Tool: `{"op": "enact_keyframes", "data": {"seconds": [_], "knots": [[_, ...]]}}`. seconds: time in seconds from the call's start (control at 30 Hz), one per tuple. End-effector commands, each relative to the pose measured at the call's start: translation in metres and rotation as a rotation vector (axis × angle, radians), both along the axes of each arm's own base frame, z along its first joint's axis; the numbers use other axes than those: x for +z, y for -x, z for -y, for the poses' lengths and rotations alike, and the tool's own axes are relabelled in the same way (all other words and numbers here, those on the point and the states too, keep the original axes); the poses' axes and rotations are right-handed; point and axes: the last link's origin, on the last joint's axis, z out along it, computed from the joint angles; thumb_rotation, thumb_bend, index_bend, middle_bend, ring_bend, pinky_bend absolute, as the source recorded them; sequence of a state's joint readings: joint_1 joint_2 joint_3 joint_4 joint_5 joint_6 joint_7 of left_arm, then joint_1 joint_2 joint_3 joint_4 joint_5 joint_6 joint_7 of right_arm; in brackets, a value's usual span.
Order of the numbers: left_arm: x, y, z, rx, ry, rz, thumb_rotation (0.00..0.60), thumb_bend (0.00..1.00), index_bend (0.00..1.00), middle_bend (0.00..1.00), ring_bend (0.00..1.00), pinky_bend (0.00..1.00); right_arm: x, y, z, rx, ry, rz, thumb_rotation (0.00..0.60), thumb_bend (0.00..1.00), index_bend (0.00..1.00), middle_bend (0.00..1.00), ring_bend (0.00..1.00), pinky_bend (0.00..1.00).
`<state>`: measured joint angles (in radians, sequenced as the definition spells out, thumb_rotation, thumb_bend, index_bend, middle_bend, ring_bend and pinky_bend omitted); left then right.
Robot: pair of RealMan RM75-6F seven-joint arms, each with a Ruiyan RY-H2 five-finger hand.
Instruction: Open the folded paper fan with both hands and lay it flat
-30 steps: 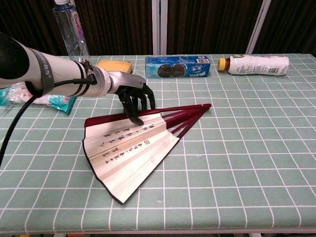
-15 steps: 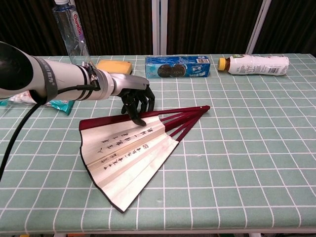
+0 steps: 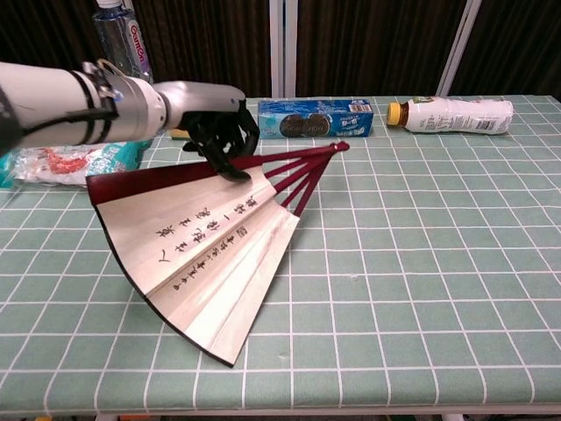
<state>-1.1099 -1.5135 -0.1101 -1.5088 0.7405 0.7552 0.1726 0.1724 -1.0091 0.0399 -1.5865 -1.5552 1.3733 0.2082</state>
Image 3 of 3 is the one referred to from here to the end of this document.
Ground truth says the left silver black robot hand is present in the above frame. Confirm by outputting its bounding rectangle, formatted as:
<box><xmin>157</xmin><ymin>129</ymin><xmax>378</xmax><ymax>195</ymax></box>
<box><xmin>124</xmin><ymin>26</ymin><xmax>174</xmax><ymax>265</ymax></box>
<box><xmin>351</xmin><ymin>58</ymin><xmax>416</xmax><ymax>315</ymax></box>
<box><xmin>155</xmin><ymin>81</ymin><xmax>260</xmax><ymax>182</ymax></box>

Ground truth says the red ribbed paper folding fan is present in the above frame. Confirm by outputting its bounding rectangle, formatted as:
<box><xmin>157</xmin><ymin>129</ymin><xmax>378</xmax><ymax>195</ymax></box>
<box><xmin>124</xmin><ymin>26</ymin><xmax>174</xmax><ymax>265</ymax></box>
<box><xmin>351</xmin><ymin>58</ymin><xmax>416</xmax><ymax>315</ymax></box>
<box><xmin>85</xmin><ymin>140</ymin><xmax>351</xmax><ymax>367</ymax></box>

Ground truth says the clear plastic water bottle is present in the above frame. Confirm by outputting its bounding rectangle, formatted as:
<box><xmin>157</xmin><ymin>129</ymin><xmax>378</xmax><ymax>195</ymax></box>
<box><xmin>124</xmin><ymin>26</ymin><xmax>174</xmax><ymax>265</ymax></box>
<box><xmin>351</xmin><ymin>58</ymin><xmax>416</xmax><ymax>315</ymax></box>
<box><xmin>91</xmin><ymin>0</ymin><xmax>154</xmax><ymax>84</ymax></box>

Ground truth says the blue cookie box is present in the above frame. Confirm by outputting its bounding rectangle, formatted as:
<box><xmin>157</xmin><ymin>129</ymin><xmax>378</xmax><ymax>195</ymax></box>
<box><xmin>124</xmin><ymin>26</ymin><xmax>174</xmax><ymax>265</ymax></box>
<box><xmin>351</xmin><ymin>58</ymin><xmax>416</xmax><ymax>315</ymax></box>
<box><xmin>257</xmin><ymin>98</ymin><xmax>375</xmax><ymax>140</ymax></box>

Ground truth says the teal white snack bag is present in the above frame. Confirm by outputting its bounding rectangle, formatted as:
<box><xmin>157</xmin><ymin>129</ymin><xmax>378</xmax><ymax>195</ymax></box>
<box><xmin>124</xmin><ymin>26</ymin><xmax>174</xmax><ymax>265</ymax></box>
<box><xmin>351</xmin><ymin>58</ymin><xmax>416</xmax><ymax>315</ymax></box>
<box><xmin>0</xmin><ymin>139</ymin><xmax>153</xmax><ymax>190</ymax></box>

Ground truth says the green grid tablecloth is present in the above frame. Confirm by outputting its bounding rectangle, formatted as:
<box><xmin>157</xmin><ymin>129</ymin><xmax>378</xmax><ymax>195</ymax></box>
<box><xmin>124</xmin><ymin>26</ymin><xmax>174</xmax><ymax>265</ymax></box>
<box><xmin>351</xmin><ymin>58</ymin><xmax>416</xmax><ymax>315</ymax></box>
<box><xmin>0</xmin><ymin>95</ymin><xmax>561</xmax><ymax>416</ymax></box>

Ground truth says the white drink bottle yellow cap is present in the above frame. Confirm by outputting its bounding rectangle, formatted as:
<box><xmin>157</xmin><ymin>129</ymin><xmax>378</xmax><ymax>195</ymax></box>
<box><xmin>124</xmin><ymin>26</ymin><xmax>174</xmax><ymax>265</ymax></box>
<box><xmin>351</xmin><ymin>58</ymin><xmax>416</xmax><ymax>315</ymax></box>
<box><xmin>386</xmin><ymin>96</ymin><xmax>514</xmax><ymax>135</ymax></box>

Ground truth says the white partition frame post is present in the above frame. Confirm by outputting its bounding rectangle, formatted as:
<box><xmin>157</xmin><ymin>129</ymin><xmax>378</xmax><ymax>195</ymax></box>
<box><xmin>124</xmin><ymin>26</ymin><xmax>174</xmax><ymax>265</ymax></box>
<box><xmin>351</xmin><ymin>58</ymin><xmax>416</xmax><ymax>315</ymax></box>
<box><xmin>268</xmin><ymin>0</ymin><xmax>299</xmax><ymax>98</ymax></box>
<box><xmin>437</xmin><ymin>0</ymin><xmax>483</xmax><ymax>97</ymax></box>

